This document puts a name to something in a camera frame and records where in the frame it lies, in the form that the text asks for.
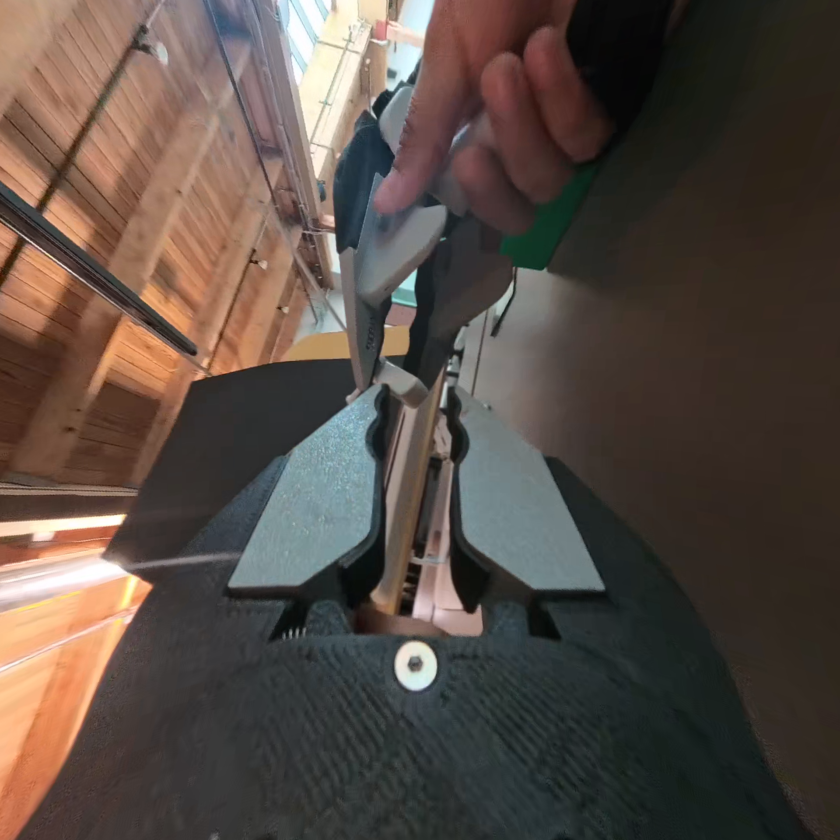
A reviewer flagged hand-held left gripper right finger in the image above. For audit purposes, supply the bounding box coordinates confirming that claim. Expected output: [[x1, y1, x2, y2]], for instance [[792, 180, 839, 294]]
[[446, 386, 606, 611]]

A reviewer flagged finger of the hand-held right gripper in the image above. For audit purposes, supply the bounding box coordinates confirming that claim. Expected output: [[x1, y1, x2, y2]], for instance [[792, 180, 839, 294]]
[[403, 217, 514, 388], [339, 172, 450, 395]]

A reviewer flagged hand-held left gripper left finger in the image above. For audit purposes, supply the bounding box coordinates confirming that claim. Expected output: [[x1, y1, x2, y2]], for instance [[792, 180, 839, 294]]
[[226, 384, 389, 605]]

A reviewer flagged green plastic bin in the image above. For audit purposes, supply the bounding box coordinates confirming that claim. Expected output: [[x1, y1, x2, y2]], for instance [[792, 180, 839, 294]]
[[499, 161, 601, 271]]

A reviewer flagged person's right hand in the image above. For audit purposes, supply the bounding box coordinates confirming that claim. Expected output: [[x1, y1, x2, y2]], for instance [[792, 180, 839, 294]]
[[377, 0, 614, 237]]

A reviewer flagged wooden book stand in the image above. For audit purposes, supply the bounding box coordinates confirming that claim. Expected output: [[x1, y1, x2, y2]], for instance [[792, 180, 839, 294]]
[[105, 357, 487, 637]]

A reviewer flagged black ceiling track rail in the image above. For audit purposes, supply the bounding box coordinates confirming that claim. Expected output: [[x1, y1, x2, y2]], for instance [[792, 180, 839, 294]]
[[0, 182, 199, 358]]

